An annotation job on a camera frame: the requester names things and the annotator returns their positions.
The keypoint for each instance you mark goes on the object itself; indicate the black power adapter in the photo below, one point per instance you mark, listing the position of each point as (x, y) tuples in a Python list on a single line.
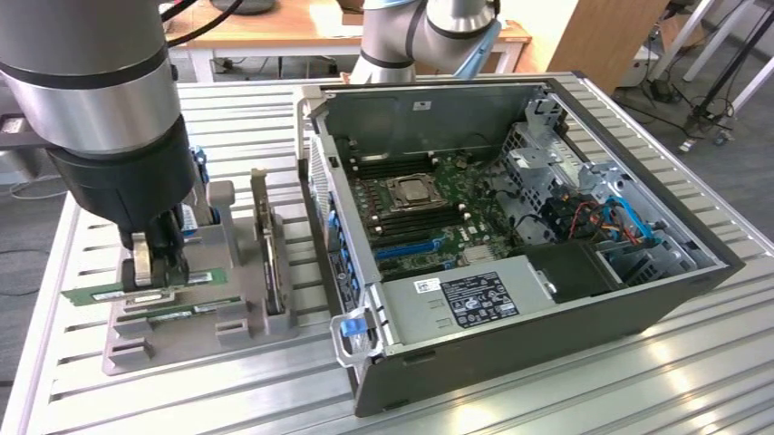
[(662, 93)]

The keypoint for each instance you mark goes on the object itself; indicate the blue case release latch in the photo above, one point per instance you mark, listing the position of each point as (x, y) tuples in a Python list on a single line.
[(353, 327)]

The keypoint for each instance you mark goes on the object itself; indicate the metal disk bay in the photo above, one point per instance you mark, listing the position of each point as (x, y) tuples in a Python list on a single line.
[(644, 267)]

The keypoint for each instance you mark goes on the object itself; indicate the silver metal drive cage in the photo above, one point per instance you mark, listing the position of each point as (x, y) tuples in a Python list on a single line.
[(533, 186)]

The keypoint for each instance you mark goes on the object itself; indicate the installed silver CPU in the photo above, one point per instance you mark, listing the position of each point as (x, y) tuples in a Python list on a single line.
[(417, 190)]

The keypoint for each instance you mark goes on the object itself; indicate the silver CPU in socket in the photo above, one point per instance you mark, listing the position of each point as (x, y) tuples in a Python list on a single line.
[(395, 183)]

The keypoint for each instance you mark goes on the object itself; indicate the blue expansion slot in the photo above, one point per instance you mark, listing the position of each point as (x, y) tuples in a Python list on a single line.
[(405, 249)]

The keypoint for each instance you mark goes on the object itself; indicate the hard disk in blue caddy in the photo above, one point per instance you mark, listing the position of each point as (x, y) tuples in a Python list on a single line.
[(188, 222)]

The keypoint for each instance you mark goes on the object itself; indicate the grey power supply unit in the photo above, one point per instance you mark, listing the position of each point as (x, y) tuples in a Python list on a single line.
[(417, 317)]

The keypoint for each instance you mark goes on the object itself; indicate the dark round object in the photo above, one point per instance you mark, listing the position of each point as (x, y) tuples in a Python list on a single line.
[(254, 5)]

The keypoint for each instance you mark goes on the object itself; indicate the black wheeled stand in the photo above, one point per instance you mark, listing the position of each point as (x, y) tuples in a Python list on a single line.
[(705, 111)]

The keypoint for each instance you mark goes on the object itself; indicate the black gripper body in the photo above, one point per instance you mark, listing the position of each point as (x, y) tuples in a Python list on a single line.
[(132, 181)]

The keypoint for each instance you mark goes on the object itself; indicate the grey parts rack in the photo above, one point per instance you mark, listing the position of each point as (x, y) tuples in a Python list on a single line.
[(242, 285)]

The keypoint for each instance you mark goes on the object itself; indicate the brown cardboard box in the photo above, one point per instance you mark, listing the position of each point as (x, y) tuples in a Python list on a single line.
[(351, 5)]

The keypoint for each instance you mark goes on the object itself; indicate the graphics card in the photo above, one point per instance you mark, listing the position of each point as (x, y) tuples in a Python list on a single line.
[(270, 263)]

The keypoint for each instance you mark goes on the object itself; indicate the green RAM stick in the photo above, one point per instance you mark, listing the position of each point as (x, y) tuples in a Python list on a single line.
[(175, 314), (91, 295)]

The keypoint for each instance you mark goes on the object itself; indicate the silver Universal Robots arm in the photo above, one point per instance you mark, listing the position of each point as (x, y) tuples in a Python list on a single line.
[(91, 90)]

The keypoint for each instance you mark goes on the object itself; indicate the white paper sheets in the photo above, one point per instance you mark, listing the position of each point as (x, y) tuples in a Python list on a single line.
[(333, 22)]

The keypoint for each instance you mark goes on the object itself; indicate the silver finned heatsink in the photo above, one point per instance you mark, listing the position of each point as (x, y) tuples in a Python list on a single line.
[(481, 257)]

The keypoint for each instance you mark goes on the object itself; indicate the white metal table frame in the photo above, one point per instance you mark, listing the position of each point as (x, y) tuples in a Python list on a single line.
[(713, 45)]

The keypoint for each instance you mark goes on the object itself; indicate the green motherboard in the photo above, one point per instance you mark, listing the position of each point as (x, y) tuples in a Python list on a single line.
[(490, 226)]

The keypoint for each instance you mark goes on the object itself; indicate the wooden desk white legs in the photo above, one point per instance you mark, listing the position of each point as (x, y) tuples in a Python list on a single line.
[(273, 31)]

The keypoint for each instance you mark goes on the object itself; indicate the white device box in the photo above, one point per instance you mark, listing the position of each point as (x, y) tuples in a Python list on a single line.
[(635, 72)]

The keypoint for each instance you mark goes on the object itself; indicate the wooden cabinet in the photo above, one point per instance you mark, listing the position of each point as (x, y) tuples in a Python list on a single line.
[(605, 41)]

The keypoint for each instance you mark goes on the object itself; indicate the open black PC case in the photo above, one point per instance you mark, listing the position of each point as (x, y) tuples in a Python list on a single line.
[(514, 362)]

